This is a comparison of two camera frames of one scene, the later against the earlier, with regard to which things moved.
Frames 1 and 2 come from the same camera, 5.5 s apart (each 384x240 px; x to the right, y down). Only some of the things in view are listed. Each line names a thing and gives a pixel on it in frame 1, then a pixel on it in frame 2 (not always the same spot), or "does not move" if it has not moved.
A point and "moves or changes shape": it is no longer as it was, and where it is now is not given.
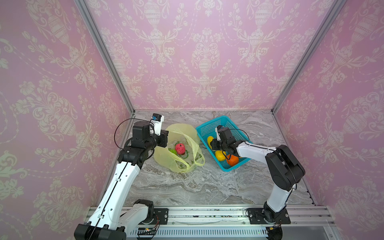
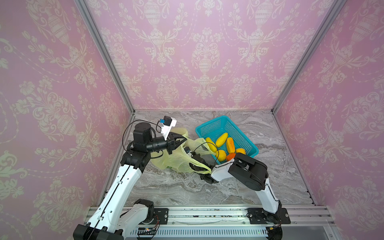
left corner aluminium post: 86,14 does not move
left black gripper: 163,136 → 171,143
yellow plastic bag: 186,134 moves or changes shape
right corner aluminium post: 331,16 does not move
